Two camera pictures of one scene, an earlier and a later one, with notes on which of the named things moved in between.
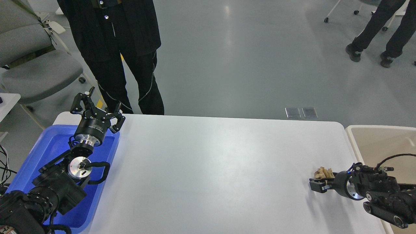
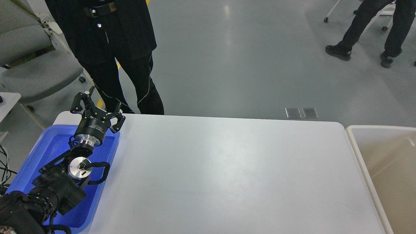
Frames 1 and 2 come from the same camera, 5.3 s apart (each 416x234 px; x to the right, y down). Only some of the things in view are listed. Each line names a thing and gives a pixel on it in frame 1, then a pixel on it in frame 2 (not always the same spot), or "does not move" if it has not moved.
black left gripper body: x=92 y=127 does not move
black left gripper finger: x=87 y=104 does not move
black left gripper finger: x=120 y=119 does not move
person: x=386 y=9 to x=404 y=11
